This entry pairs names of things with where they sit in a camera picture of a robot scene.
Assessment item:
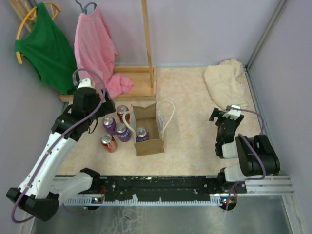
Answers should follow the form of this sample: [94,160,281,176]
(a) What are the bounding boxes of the yellow clothes hanger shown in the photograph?
[16,1,61,64]

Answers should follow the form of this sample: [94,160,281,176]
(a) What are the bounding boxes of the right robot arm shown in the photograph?
[209,105,280,193]

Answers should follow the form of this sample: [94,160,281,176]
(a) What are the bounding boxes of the red soda can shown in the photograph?
[116,105,130,123]

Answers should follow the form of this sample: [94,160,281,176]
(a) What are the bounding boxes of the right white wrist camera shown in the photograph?
[223,105,241,120]

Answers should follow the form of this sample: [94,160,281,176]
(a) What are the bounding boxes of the white cable duct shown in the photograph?
[64,195,227,207]

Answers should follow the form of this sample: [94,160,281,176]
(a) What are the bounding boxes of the aluminium rail frame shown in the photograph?
[53,175,294,195]

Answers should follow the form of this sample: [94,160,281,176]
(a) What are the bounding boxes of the metal corner post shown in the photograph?
[245,0,288,71]

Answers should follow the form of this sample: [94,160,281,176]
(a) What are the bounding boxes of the pink shirt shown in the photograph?
[74,6,134,98]

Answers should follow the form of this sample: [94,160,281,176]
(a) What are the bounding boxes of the wooden clothes rack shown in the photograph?
[9,0,157,101]

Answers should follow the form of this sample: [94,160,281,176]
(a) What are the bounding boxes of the green tank top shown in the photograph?
[15,2,77,95]

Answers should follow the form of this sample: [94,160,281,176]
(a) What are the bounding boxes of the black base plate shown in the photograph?
[73,175,247,202]

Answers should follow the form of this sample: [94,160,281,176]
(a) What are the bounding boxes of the grey clothes hanger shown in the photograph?
[75,0,97,15]

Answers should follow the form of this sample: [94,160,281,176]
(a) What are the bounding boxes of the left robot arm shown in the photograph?
[6,87,116,224]

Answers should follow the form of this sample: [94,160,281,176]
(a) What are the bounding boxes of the canvas bag with white handles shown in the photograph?
[122,101,175,156]

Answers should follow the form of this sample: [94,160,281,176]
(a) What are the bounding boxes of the cream folded cloth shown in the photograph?
[204,58,248,110]

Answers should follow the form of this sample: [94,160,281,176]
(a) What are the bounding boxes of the purple soda can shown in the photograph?
[102,116,117,135]

